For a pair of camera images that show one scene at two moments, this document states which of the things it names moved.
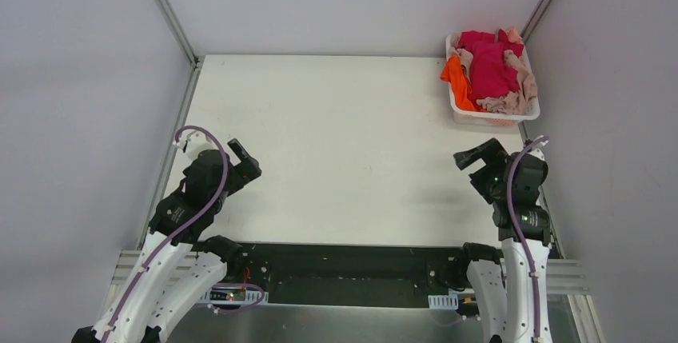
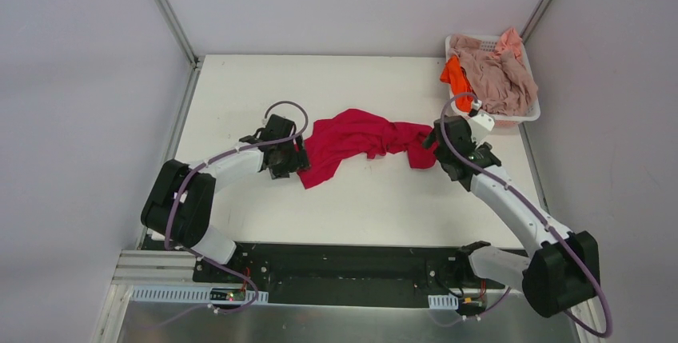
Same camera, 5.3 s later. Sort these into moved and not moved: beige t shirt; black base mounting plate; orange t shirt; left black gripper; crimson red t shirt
Moved: left black gripper; crimson red t shirt
Not moved: black base mounting plate; orange t shirt; beige t shirt
